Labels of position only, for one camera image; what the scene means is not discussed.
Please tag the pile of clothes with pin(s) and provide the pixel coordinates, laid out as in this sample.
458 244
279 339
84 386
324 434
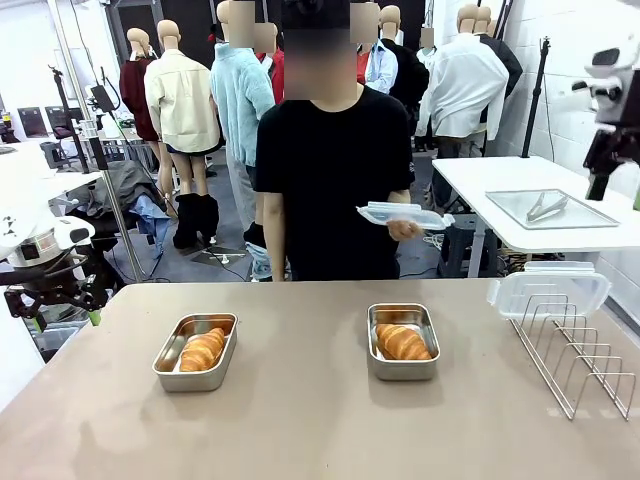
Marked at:
127 187

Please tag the white floor power strip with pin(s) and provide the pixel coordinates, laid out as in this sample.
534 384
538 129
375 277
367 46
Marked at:
224 258

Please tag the golden croissant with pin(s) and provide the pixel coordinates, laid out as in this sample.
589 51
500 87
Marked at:
202 350
402 342

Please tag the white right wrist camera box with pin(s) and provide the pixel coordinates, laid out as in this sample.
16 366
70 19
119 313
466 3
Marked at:
590 90

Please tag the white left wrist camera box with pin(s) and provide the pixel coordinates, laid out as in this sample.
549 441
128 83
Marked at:
75 231

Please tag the white shirt mannequin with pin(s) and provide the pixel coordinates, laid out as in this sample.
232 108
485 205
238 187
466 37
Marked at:
465 85

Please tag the red top blue shirt mannequin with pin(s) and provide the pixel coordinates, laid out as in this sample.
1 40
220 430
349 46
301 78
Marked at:
382 70

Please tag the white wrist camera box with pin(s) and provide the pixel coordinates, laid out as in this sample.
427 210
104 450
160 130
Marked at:
75 231
590 90

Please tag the flat steel tray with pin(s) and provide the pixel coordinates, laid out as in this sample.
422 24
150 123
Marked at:
590 215

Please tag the person in black t-shirt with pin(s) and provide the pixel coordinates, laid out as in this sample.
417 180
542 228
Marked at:
330 175

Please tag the cream jacket mannequin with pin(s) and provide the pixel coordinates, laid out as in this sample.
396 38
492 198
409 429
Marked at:
180 100

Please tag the rectangular steel container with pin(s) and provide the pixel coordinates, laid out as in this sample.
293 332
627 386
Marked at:
195 382
400 371

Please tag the small white top mannequin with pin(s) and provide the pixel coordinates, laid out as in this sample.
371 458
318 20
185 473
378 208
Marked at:
426 52

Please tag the person's left forearm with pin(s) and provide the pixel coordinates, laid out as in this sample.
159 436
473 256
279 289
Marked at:
400 197

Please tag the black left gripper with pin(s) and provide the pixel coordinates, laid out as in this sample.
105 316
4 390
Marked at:
55 286

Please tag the black jacket mannequin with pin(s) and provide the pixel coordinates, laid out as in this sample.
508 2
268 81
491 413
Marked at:
510 65

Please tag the black office chair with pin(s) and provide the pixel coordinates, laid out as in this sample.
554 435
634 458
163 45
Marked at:
57 122
32 122

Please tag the black camera on stand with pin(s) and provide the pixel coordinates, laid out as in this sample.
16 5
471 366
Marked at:
101 97

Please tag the clear plastic container lid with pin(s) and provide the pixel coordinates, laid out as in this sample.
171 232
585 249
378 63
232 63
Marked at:
400 212
545 287

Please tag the black step stool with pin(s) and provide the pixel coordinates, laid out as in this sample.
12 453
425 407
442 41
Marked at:
460 250

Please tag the black tripod stand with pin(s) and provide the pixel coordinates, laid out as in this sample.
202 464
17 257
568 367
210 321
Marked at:
536 100

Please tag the dark red sweater mannequin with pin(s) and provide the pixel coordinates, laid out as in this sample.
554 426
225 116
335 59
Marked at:
135 95

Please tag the red jacket mannequin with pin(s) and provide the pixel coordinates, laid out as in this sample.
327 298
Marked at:
277 75

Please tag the black clothed mannequin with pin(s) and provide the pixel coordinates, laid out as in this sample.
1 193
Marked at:
410 85

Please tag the light blue fleece mannequin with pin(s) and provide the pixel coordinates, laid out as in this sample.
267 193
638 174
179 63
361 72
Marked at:
240 100

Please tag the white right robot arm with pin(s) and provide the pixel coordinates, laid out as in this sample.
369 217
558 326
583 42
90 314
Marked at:
632 75

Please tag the thin black tripod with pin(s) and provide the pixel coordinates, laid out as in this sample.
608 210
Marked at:
56 74

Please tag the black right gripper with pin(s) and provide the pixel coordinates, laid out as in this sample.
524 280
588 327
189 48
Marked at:
620 142

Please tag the person's left hand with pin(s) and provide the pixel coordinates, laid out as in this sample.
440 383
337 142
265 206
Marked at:
402 232

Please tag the steel tongs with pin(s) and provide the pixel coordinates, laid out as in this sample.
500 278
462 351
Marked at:
542 212

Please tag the person's right forearm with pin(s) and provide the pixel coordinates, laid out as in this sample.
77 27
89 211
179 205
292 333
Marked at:
274 250

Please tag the slanted silver pole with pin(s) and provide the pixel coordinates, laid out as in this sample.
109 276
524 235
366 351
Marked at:
121 220

